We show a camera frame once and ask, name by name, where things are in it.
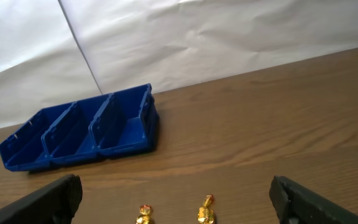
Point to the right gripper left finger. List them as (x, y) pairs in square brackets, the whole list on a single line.
[(51, 199)]

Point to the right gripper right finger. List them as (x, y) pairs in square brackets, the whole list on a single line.
[(303, 205)]

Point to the gold candy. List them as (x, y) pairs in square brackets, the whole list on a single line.
[(206, 213), (144, 215)]

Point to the blue tray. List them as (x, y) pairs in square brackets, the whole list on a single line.
[(126, 133)]

